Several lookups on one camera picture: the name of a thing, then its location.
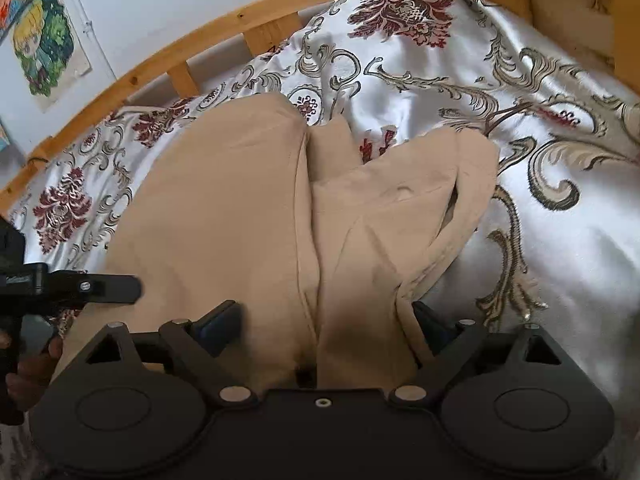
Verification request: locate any blond figure cartoon poster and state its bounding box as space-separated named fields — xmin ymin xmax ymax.
xmin=10 ymin=0 xmax=94 ymax=112

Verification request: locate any person's left hand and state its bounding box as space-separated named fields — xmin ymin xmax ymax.
xmin=7 ymin=336 xmax=64 ymax=412

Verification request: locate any wooden bed frame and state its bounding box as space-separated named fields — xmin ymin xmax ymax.
xmin=0 ymin=0 xmax=640 ymax=216

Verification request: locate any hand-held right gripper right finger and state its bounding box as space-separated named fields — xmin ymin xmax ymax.
xmin=389 ymin=302 xmax=572 ymax=406

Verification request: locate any cream padded panel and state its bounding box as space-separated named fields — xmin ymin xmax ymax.
xmin=529 ymin=0 xmax=617 ymax=57

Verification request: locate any beige coat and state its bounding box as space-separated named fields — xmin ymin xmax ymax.
xmin=50 ymin=91 xmax=501 ymax=391

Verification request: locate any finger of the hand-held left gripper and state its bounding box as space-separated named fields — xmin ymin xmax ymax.
xmin=46 ymin=273 xmax=144 ymax=319

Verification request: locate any white floral satin bedspread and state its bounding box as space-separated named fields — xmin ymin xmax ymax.
xmin=7 ymin=0 xmax=640 ymax=480

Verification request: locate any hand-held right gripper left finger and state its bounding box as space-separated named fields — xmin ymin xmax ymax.
xmin=84 ymin=300 xmax=259 ymax=407

